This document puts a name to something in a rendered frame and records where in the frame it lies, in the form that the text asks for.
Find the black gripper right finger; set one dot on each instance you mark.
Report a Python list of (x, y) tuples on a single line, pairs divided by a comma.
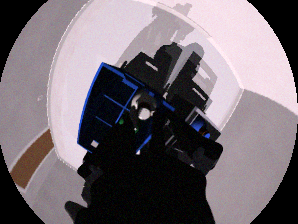
[(203, 151)]

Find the blue bottle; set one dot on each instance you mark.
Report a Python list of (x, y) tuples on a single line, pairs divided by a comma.
[(200, 125)]

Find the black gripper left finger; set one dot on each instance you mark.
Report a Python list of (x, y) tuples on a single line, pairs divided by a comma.
[(109, 151)]

